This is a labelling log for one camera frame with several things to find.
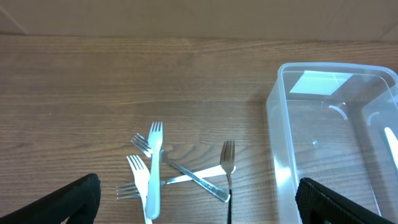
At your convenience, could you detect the white plastic fork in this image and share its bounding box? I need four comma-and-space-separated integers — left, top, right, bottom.
126, 155, 152, 224

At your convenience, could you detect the steel fork lying flat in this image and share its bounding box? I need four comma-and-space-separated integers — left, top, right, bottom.
116, 165, 226, 199

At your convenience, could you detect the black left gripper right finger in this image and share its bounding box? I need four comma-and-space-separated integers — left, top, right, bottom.
295, 177, 394, 224

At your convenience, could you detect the steel fork crossing diagonally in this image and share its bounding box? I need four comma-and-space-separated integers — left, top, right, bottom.
131, 134, 229, 202

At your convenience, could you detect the light blue plastic fork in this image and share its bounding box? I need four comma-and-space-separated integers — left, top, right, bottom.
146, 121, 163, 220

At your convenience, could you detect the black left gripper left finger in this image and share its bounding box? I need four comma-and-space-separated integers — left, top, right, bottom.
1, 173, 101, 224

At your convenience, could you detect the black handled steel fork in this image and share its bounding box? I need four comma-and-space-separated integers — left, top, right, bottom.
220, 140, 235, 224

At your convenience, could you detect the left clear plastic container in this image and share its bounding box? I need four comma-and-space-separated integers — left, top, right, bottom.
266, 62, 397, 223

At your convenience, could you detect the white plastic knife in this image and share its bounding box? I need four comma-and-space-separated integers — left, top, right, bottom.
384, 127, 398, 168

